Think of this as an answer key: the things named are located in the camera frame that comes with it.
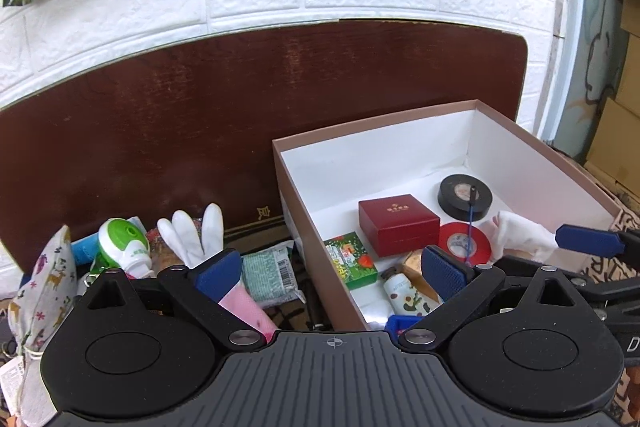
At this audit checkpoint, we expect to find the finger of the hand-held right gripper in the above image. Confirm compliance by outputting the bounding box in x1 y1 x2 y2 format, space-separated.
555 224 640 258
387 314 426 340

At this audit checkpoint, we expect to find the green wipe packet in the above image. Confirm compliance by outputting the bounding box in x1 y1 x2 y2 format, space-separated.
241 241 307 309

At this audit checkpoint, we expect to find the gold tan box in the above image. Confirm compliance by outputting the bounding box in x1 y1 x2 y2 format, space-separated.
401 249 441 303

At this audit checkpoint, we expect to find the brown wooden headboard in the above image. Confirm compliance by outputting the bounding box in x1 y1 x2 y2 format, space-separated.
0 19 530 278

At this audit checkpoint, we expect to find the pink and white knit glove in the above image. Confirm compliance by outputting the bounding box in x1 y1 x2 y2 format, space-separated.
491 209 560 260

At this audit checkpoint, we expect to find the black pen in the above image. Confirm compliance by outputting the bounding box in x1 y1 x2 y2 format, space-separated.
306 287 328 332

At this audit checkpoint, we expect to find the blue plastic object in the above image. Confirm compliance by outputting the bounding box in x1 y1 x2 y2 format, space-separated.
70 234 103 265

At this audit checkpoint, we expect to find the green box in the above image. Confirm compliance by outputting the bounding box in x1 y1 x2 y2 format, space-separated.
323 232 379 291

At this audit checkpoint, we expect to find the red tape roll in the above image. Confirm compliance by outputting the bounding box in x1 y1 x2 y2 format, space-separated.
438 222 493 265

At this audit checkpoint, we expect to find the green and white plastic device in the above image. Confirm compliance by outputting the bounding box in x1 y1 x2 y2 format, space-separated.
96 217 152 280

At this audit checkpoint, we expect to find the small brown cardboard carton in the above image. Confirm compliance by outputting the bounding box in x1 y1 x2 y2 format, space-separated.
616 0 640 42

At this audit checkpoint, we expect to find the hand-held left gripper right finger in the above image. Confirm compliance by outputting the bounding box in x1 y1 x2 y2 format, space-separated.
397 244 577 352

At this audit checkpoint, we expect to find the large brown cardboard carton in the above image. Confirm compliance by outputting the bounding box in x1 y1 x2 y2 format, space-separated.
582 72 640 188

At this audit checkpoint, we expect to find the square dark red box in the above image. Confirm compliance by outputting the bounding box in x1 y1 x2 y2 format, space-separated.
358 193 442 258

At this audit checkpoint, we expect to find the beige cardboard box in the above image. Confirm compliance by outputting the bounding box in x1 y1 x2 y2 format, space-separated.
272 99 623 332

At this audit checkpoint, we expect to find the blue stick with black tip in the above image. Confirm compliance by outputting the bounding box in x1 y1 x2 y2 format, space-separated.
466 187 477 267

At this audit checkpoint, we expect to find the white printed tube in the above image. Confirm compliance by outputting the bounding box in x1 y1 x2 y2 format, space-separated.
380 268 441 315

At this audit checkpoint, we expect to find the white paper label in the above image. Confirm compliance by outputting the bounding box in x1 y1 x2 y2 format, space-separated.
0 354 26 415

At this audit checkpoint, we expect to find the white patterned fabric pouch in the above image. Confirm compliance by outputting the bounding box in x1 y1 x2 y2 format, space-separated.
7 224 77 418

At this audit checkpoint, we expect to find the black tape roll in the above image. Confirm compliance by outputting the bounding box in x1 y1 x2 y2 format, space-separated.
437 173 494 223

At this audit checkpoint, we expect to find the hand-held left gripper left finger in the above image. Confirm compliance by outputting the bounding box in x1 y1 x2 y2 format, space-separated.
86 248 268 352

